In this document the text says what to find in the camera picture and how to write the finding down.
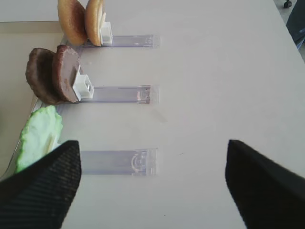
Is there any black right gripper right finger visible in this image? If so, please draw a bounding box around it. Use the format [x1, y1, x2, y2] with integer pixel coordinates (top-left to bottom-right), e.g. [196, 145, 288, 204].
[225, 140, 305, 229]

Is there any white bun pusher block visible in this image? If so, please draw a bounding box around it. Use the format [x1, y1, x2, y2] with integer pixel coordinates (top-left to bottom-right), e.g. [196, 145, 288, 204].
[100, 21, 113, 45]

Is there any clear lettuce rack rail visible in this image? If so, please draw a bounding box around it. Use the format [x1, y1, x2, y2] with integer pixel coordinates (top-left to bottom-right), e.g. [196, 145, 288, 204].
[81, 148, 158, 176]

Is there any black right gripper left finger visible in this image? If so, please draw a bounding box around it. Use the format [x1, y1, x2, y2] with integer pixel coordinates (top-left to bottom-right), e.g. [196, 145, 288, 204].
[0, 140, 82, 229]

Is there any clear patty rack rail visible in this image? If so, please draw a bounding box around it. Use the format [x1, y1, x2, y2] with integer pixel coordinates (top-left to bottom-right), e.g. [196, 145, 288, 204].
[38, 84, 159, 105]

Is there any clear bun rack rail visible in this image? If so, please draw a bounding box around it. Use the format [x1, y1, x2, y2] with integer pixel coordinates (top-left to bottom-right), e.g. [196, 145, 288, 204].
[61, 35, 161, 48]

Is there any brown meat patty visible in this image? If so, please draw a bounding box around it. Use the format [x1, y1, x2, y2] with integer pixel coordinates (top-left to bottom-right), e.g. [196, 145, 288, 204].
[52, 45, 80, 103]
[25, 48, 64, 105]

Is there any far brown meat patty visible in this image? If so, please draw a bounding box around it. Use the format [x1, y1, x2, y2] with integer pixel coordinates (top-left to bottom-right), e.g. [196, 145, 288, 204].
[25, 48, 64, 105]

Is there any far bread bun slice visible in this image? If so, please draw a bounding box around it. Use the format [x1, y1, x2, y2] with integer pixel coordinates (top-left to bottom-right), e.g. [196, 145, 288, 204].
[57, 0, 87, 46]

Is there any cream plastic tray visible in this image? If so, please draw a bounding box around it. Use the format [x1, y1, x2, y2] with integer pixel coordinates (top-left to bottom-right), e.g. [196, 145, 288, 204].
[0, 21, 62, 175]

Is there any green lettuce leaf in rack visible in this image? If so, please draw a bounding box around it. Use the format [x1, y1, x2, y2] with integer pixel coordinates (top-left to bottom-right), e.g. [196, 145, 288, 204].
[15, 105, 63, 173]

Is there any bread bun slice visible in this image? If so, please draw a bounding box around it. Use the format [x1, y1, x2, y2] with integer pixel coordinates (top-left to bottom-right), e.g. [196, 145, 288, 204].
[85, 0, 103, 46]
[57, 0, 87, 46]

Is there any white patty pusher block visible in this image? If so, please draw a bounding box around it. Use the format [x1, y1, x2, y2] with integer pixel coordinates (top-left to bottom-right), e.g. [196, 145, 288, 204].
[72, 73, 94, 101]

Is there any near bread bun slice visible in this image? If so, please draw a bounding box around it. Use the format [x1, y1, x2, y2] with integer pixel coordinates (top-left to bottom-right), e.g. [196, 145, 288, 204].
[85, 0, 103, 46]

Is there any near brown meat patty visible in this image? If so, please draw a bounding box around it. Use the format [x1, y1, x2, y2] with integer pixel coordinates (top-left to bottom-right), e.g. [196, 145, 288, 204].
[52, 45, 80, 103]

